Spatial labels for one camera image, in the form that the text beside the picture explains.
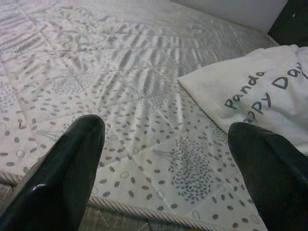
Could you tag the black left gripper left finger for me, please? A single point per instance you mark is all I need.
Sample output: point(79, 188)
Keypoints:
point(53, 175)

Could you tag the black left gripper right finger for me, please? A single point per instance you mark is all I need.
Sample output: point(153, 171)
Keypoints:
point(274, 173)

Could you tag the white printed pillow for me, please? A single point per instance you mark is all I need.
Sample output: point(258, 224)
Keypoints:
point(260, 96)

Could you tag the grey quilted mattress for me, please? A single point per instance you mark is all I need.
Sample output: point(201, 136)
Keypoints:
point(120, 84)

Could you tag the dark tufted studded headboard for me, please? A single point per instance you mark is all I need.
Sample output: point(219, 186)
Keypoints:
point(293, 21)

